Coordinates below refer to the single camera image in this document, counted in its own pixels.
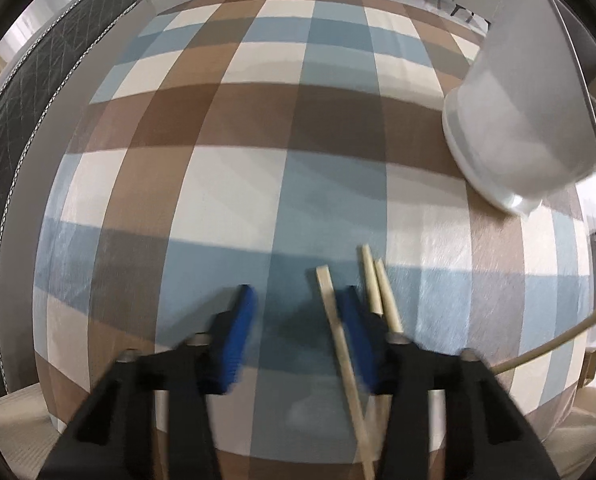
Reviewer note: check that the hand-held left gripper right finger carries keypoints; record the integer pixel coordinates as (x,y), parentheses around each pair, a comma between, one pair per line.
(355,330)

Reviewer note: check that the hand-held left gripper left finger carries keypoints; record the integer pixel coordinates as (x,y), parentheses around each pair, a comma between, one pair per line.
(242,330)

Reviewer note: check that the wooden chopstick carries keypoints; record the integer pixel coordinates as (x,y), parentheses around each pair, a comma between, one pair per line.
(370,280)
(388,302)
(334,317)

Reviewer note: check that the grey white utensil holder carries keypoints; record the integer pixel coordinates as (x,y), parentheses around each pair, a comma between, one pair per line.
(508,110)

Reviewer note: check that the checked tablecloth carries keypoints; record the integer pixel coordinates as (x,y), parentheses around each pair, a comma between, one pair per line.
(278,135)

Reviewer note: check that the dark quilted mattress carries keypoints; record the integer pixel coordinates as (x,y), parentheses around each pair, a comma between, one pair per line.
(27,185)

